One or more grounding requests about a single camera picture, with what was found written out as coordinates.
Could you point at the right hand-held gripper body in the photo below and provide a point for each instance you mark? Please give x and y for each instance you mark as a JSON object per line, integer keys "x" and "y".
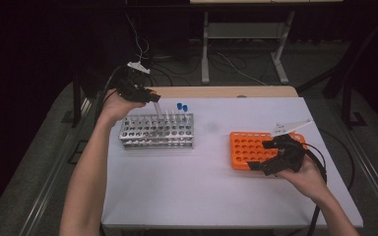
{"x": 290, "y": 157}

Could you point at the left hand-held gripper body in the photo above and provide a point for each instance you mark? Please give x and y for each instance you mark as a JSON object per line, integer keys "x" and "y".
{"x": 131, "y": 85}

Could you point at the orange-capped test tube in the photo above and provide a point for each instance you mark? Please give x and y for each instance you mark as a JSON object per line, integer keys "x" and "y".
{"x": 157, "y": 109}

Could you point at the orange test tube rack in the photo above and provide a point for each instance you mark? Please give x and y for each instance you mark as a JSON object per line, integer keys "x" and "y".
{"x": 246, "y": 150}

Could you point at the metal test tube rack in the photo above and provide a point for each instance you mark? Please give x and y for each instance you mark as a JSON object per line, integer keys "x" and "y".
{"x": 157, "y": 134}

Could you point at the person's left hand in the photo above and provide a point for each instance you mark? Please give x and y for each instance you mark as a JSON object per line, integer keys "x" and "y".
{"x": 118, "y": 106}

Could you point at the person's right hand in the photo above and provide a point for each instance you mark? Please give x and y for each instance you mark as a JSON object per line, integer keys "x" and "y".
{"x": 308, "y": 183}

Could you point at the white table mat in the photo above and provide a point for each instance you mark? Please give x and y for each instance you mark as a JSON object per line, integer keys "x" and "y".
{"x": 210, "y": 183}

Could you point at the wooden table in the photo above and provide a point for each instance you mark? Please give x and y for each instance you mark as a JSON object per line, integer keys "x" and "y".
{"x": 226, "y": 91}

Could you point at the black metal stand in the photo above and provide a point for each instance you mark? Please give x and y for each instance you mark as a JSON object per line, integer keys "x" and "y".
{"x": 347, "y": 108}

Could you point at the black floor socket plate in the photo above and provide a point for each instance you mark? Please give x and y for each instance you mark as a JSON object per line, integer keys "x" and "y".
{"x": 74, "y": 157}

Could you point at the grey metal stand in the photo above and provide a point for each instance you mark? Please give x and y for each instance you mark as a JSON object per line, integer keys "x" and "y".
{"x": 246, "y": 30}

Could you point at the metal floor rail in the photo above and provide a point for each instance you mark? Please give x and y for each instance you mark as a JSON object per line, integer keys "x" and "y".
{"x": 375, "y": 180}
{"x": 57, "y": 160}

